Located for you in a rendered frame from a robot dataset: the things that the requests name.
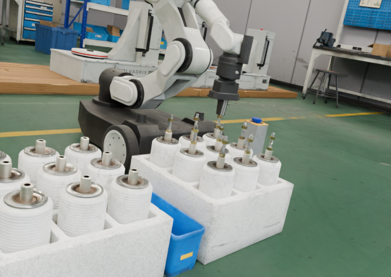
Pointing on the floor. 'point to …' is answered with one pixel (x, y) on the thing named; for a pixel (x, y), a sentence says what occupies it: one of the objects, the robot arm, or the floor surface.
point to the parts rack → (86, 16)
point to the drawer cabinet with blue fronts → (29, 18)
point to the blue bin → (180, 238)
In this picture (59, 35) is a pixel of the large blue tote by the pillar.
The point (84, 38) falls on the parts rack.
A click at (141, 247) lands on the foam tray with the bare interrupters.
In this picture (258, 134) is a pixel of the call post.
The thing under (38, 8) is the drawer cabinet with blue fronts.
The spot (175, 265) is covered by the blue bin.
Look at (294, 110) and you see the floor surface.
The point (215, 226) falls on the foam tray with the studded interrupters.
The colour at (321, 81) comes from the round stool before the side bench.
